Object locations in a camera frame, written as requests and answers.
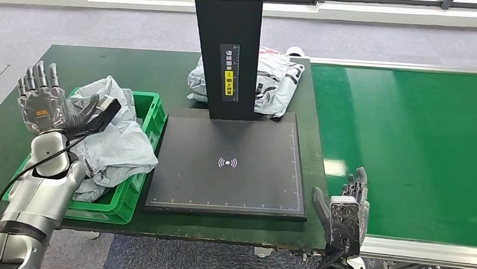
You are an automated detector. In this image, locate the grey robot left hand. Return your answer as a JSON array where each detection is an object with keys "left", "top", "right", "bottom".
[{"left": 14, "top": 60, "right": 102, "bottom": 138}]

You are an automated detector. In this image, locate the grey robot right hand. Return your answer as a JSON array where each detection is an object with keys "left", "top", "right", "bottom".
[{"left": 309, "top": 164, "right": 372, "bottom": 246}]

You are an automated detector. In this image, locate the white mailer black red print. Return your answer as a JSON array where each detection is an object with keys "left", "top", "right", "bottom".
[{"left": 65, "top": 73, "right": 139, "bottom": 126}]

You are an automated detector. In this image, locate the green conveyor belt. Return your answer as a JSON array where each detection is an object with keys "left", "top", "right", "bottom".
[{"left": 302, "top": 64, "right": 477, "bottom": 248}]

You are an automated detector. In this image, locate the white mailer parcel black print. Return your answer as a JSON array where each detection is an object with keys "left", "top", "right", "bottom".
[{"left": 254, "top": 46, "right": 307, "bottom": 121}]

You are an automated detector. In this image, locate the black inbound scanner machine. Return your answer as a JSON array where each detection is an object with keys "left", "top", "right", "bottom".
[{"left": 142, "top": 0, "right": 319, "bottom": 223}]

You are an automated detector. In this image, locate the crumpled grey-white mailer parcel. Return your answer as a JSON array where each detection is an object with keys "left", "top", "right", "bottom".
[{"left": 186, "top": 55, "right": 212, "bottom": 104}]

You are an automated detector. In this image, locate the dark green table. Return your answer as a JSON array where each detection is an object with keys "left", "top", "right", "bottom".
[{"left": 0, "top": 42, "right": 337, "bottom": 253}]

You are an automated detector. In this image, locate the green plastic crate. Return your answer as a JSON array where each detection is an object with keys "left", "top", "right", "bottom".
[{"left": 1, "top": 84, "right": 169, "bottom": 227}]

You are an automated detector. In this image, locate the black yellow ruler label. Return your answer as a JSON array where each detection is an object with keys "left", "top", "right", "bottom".
[{"left": 217, "top": 43, "right": 241, "bottom": 103}]

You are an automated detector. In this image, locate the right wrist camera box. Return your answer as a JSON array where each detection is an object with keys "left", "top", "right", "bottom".
[{"left": 326, "top": 195, "right": 363, "bottom": 257}]

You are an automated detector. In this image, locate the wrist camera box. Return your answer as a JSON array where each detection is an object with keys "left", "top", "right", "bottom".
[
  {"left": 326, "top": 195, "right": 363, "bottom": 257},
  {"left": 87, "top": 94, "right": 123, "bottom": 134}
]

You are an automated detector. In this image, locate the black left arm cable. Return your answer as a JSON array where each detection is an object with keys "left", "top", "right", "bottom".
[{"left": 0, "top": 125, "right": 96, "bottom": 241}]

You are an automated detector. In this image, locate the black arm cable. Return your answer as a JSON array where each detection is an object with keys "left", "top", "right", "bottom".
[
  {"left": 0, "top": 125, "right": 96, "bottom": 241},
  {"left": 294, "top": 247, "right": 345, "bottom": 269}
]

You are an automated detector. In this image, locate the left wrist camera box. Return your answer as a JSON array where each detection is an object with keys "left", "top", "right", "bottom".
[{"left": 87, "top": 94, "right": 123, "bottom": 134}]

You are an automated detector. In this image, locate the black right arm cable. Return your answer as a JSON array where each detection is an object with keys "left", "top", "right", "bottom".
[{"left": 294, "top": 247, "right": 345, "bottom": 269}]

